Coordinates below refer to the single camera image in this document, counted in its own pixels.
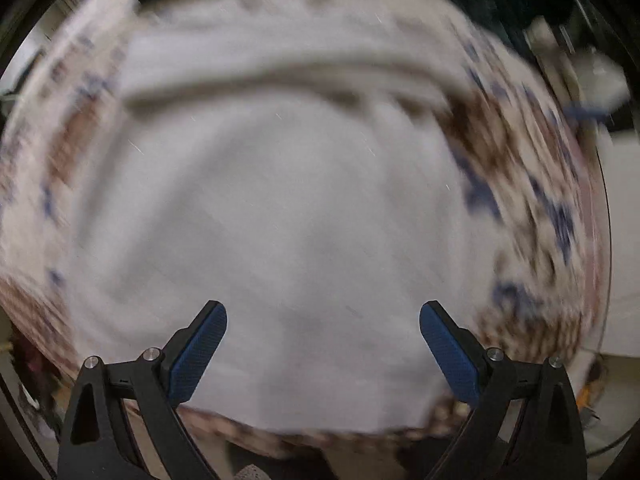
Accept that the white garment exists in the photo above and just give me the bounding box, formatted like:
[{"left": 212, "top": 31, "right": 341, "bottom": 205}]
[{"left": 65, "top": 5, "right": 501, "bottom": 433}]

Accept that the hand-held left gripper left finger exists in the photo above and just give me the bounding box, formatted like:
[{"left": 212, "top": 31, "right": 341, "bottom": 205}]
[{"left": 56, "top": 300, "right": 229, "bottom": 480}]

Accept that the white headboard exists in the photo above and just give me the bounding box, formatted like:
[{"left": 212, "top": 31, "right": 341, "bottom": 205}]
[{"left": 597, "top": 130, "right": 640, "bottom": 356}]

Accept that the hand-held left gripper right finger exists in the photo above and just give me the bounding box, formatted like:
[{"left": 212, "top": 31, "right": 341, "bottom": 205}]
[{"left": 419, "top": 300, "right": 588, "bottom": 480}]

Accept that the floral bedsheet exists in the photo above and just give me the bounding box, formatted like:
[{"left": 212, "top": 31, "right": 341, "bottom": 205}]
[{"left": 0, "top": 0, "right": 608, "bottom": 461}]

